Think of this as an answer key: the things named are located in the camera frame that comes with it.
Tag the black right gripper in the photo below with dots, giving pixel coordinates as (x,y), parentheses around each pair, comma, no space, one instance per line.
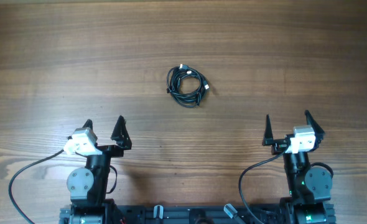
(282,143)

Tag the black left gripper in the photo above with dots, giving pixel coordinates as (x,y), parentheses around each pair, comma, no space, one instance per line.
(122,142)

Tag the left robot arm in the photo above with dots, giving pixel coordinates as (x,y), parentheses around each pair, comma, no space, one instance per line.
(88,185)

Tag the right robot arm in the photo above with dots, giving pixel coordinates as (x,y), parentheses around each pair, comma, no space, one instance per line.
(309,183)

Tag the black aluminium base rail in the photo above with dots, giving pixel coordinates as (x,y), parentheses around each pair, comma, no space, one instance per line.
(138,214)

